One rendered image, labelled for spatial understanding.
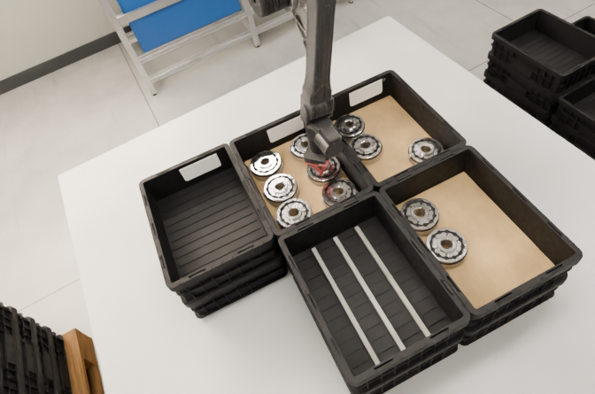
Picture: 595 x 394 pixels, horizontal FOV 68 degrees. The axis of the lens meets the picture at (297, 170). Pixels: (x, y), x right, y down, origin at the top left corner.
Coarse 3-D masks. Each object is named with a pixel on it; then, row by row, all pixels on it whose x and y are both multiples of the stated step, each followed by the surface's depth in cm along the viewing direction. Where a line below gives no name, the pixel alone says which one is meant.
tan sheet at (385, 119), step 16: (352, 112) 152; (368, 112) 150; (384, 112) 149; (400, 112) 148; (368, 128) 146; (384, 128) 145; (400, 128) 143; (416, 128) 142; (384, 144) 140; (400, 144) 139; (384, 160) 136; (400, 160) 135; (384, 176) 133
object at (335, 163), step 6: (330, 162) 135; (336, 162) 135; (312, 168) 135; (336, 168) 133; (312, 174) 134; (318, 174) 133; (324, 174) 133; (330, 174) 133; (318, 180) 132; (324, 180) 132
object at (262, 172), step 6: (258, 156) 142; (270, 156) 141; (276, 156) 141; (252, 162) 141; (276, 162) 139; (252, 168) 139; (258, 168) 139; (264, 168) 138; (270, 168) 138; (276, 168) 137; (258, 174) 137; (264, 174) 137
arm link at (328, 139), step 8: (304, 104) 113; (304, 112) 114; (304, 120) 116; (312, 120) 116; (320, 120) 116; (328, 120) 116; (320, 128) 114; (328, 128) 114; (320, 136) 115; (328, 136) 112; (336, 136) 112; (320, 144) 115; (328, 144) 112; (336, 144) 114; (328, 152) 114; (336, 152) 116
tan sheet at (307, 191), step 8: (288, 144) 147; (280, 152) 146; (288, 152) 145; (248, 160) 146; (288, 160) 143; (296, 160) 142; (248, 168) 144; (288, 168) 141; (296, 168) 140; (304, 168) 140; (296, 176) 138; (304, 176) 138; (344, 176) 135; (256, 184) 139; (264, 184) 138; (304, 184) 136; (312, 184) 135; (304, 192) 134; (312, 192) 133; (320, 192) 133; (264, 200) 135; (304, 200) 132; (312, 200) 132; (320, 200) 131; (272, 208) 132; (312, 208) 130; (320, 208) 129; (272, 216) 130
